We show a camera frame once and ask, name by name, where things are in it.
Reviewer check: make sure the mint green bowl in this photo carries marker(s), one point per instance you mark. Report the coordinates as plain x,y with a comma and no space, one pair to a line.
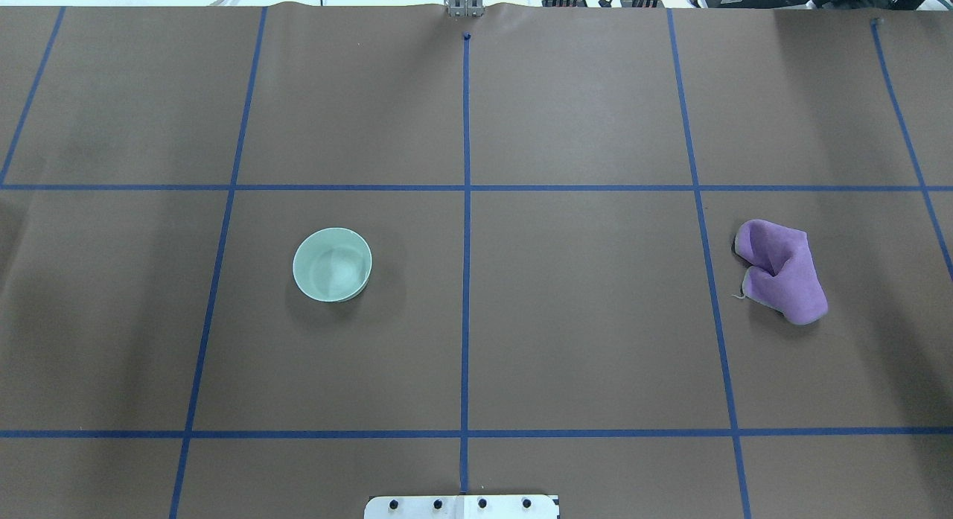
332,265

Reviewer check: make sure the white pedestal base plate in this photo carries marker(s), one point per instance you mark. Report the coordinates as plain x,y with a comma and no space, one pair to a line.
515,505

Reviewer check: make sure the purple cloth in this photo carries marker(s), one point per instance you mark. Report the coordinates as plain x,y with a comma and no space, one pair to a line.
781,273

